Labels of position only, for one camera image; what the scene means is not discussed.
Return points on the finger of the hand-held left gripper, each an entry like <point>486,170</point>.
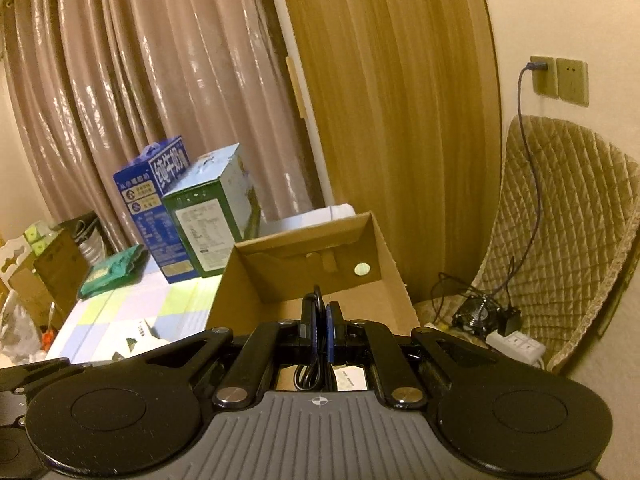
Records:
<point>40,372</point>

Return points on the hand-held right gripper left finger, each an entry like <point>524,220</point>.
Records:
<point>309,327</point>

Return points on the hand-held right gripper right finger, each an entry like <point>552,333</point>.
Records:
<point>331,327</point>

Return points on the brown cardboard box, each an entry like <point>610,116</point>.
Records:
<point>305,280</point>

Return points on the checked cloth covered desktop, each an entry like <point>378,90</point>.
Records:
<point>120,315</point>

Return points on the white plastic bag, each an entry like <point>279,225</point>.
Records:
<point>17,330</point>

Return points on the brown cardboard carton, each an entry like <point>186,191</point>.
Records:
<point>50,280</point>

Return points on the small green and white box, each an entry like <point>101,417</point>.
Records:
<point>142,332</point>

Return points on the white cutout cardboard piece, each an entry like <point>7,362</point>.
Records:
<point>11,257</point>

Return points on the green plastic packet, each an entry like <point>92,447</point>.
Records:
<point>112,270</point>

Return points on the green and white tissue pack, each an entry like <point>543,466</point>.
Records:
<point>42,237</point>

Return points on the tall green carton box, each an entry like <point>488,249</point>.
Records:
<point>210,230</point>

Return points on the small black fan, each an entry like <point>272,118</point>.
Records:
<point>475,314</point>

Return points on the dark bag with metal items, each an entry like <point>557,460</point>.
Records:
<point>85,235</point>

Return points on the black power adapter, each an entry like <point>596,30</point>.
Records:
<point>510,321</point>

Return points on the white power strip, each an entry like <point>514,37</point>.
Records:
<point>517,345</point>

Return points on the tall blue milk carton box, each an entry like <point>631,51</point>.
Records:
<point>150,220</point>

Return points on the wooden wardrobe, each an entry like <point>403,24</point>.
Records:
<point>400,135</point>

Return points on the quilted beige chair cushion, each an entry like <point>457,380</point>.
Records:
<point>575,220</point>

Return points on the shiny beige curtain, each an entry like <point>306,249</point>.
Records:
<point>150,85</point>

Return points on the beige wall socket with plug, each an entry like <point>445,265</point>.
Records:
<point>547,80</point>

